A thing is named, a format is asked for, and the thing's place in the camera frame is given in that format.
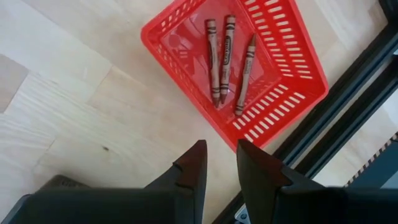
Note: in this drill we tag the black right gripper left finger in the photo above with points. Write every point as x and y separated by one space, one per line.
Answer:
109 207

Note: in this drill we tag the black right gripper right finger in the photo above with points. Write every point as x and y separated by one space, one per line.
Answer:
326 207

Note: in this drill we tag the brown crayon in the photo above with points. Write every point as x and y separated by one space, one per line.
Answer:
213 62
227 56
245 77

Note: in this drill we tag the black plastic basket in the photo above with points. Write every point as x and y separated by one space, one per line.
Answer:
62 183

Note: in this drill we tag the silver aluminium bar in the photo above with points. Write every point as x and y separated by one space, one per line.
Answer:
242 216

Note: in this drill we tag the red plastic basket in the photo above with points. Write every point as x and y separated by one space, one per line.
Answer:
186 65

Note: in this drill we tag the black metal table frame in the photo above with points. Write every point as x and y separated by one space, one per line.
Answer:
335 102

